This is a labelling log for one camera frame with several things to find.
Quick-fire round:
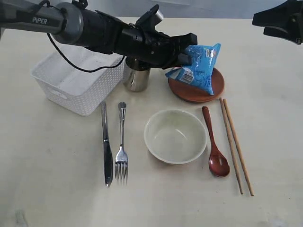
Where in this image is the wooden chopstick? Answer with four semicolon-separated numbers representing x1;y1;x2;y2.
219;97;243;195
223;99;254;196

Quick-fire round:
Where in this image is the shiny steel cup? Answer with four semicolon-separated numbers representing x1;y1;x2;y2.
123;57;151;92

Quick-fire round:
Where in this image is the white perforated plastic basket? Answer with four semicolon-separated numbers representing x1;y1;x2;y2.
31;53;124;116

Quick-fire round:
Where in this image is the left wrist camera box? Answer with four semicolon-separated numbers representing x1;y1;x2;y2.
135;4;164;31

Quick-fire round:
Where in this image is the steel spoon long handle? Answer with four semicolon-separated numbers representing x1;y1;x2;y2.
115;102;128;184

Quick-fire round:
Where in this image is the white ceramic bowl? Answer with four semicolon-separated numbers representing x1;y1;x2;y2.
143;109;207;165

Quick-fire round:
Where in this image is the blue snack packet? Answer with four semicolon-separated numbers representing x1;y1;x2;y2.
165;43;221;96

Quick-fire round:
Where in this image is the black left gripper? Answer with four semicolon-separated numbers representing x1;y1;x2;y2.
113;24;197;69

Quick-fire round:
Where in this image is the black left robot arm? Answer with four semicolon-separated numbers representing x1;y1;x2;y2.
0;0;197;69

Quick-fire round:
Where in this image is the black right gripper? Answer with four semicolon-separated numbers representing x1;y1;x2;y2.
252;0;303;44

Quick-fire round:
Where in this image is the red-brown wooden spoon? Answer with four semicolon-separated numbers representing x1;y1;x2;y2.
202;106;230;177

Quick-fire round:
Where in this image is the brown round plate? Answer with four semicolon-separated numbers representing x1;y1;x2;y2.
168;68;225;103

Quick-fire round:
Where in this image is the black cable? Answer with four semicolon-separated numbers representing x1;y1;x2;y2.
46;33;126;73

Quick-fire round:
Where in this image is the white curtain backdrop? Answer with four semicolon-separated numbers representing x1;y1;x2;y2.
87;0;284;19

